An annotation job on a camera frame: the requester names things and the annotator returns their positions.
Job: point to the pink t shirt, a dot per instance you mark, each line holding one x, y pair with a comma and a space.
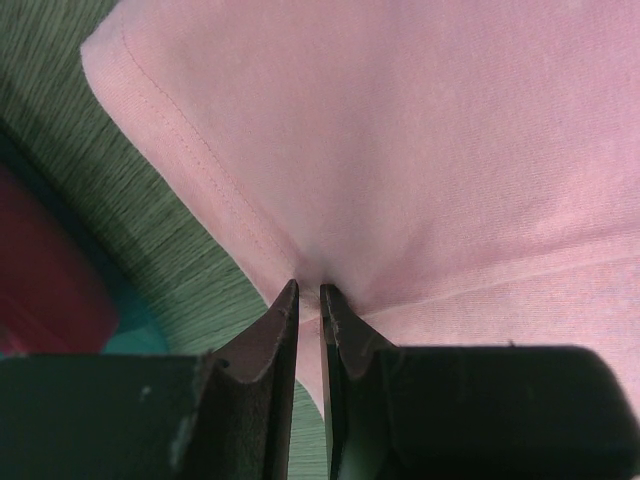
465, 172

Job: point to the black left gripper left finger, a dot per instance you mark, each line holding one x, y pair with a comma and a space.
223, 414

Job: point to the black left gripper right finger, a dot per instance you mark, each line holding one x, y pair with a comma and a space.
480, 412

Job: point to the teal plastic basket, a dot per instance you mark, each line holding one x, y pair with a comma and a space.
138, 330

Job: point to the red t shirt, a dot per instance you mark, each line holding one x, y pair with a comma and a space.
52, 299

